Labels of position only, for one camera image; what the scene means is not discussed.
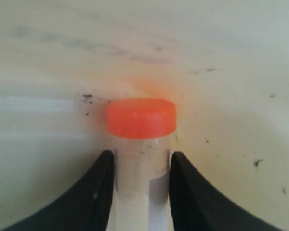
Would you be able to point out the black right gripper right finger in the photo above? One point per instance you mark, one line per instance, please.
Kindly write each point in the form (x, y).
(198, 206)

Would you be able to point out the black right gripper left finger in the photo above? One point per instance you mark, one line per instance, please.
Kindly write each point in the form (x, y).
(85, 206)

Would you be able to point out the orange-capped clear tube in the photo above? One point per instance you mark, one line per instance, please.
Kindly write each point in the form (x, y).
(141, 132)

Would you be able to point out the large cream plastic bin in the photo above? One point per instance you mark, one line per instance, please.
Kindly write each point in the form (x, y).
(224, 63)

